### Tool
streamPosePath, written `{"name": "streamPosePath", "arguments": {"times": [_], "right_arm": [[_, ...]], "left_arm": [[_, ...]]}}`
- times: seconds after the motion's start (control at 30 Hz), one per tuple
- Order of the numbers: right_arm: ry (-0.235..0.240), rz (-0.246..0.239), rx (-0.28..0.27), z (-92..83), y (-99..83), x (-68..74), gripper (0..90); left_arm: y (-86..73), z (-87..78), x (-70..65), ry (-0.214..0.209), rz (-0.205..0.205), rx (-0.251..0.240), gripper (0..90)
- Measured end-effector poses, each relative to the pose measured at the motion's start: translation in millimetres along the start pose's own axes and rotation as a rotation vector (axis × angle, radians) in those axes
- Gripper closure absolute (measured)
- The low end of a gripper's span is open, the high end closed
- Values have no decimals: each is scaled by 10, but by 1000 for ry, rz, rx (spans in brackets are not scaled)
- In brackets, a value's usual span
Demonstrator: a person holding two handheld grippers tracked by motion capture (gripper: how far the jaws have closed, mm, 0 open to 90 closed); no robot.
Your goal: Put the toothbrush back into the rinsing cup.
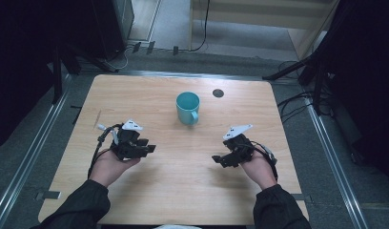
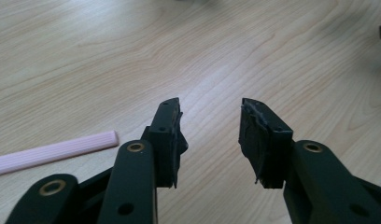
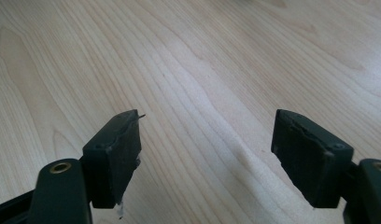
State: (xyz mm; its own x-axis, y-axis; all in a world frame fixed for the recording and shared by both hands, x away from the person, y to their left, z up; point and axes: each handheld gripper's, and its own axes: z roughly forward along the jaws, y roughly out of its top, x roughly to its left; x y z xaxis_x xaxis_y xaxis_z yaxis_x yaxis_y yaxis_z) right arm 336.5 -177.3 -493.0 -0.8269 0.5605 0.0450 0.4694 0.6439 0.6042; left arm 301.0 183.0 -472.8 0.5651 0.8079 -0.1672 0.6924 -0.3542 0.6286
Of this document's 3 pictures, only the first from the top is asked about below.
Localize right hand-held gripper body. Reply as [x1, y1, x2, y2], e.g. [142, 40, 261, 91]
[221, 123, 256, 168]

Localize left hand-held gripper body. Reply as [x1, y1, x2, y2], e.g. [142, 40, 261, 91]
[110, 118, 151, 161]

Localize teal cup with handle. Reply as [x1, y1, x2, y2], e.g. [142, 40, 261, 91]
[175, 91, 201, 126]

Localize person's left hand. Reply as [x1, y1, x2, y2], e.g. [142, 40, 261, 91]
[88, 148, 141, 189]

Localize person's right hand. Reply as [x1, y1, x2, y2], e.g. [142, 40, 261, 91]
[239, 148, 278, 191]

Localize person's white clothing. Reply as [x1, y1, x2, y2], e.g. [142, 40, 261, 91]
[153, 223, 203, 229]

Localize black stand legs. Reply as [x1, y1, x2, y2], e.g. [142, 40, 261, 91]
[262, 52, 330, 115]

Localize black cabinet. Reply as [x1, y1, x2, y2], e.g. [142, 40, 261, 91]
[87, 0, 135, 61]

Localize light wooden furniture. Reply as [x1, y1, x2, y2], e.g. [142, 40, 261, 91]
[188, 0, 340, 61]

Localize dark curtain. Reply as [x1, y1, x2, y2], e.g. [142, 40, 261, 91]
[322, 0, 389, 192]

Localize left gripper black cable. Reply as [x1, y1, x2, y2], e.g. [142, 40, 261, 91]
[87, 123, 124, 179]

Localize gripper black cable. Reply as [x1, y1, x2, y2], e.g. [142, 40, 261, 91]
[87, 123, 124, 179]
[250, 140, 278, 183]

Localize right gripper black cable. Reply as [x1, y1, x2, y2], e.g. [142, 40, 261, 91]
[250, 140, 278, 183]

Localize black floor cables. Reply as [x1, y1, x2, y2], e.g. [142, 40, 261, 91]
[276, 60, 315, 124]

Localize white floor cable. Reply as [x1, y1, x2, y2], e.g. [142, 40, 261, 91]
[104, 47, 131, 72]

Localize grey metal table bracket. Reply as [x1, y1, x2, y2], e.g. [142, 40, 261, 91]
[35, 190, 62, 201]
[291, 193, 313, 203]

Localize black stand post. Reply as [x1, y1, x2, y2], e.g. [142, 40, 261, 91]
[51, 44, 64, 105]

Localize metal floor rail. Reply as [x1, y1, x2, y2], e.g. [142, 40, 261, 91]
[305, 96, 372, 229]
[0, 74, 72, 229]

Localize hanging black cable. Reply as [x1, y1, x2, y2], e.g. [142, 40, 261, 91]
[188, 0, 212, 52]

